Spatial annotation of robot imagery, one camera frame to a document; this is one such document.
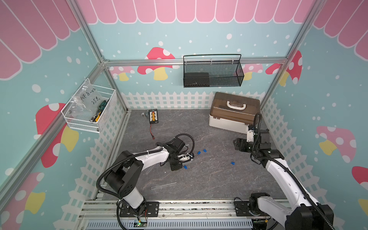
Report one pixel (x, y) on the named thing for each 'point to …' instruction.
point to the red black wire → (150, 131)
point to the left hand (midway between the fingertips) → (177, 165)
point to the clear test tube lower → (158, 186)
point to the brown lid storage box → (233, 112)
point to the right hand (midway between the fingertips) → (239, 141)
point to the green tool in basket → (100, 109)
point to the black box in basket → (196, 79)
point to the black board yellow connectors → (153, 116)
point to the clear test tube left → (146, 173)
